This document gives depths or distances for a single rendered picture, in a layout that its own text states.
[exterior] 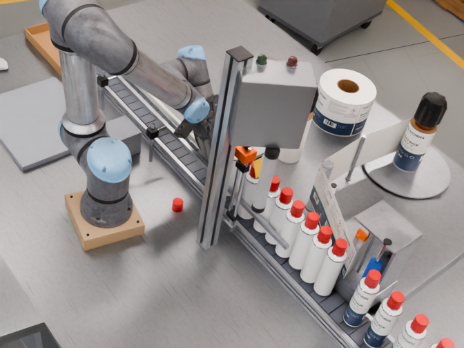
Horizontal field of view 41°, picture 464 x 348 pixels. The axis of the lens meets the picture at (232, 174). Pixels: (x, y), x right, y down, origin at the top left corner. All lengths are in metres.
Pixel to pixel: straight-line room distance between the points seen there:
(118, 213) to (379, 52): 2.99
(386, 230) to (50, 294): 0.88
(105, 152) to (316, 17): 2.55
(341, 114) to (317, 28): 1.93
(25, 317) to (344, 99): 1.21
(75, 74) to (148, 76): 0.19
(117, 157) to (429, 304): 0.98
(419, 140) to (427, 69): 2.40
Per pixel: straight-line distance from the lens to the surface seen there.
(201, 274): 1.78
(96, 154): 1.69
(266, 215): 1.78
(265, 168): 1.52
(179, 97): 1.65
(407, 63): 4.45
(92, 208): 1.79
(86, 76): 1.62
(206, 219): 1.74
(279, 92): 1.38
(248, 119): 1.42
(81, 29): 1.43
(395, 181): 2.12
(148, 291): 1.74
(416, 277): 1.90
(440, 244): 2.01
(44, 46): 2.55
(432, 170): 2.22
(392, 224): 1.62
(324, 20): 4.00
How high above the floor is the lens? 2.27
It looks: 45 degrees down
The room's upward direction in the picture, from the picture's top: 11 degrees clockwise
